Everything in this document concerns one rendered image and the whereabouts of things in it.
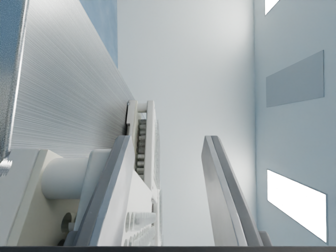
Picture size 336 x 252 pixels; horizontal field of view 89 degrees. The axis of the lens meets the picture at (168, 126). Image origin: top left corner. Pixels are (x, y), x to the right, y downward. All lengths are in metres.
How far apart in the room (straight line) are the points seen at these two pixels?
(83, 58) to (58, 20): 0.05
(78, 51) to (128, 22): 4.06
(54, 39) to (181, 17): 4.13
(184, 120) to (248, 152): 1.52
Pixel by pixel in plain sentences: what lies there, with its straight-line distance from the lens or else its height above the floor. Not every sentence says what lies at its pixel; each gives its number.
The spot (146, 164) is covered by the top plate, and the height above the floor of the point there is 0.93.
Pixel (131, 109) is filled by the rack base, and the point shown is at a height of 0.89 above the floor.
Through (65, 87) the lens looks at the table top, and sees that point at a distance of 0.21.
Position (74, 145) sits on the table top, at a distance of 0.22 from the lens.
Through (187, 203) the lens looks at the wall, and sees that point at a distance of 4.00.
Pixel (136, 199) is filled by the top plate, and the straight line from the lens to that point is 0.18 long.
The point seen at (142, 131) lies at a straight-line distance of 0.47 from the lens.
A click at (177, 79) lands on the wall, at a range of 3.76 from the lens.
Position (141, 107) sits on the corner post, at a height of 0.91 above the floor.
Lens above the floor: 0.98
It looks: 1 degrees up
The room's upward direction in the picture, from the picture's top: 89 degrees clockwise
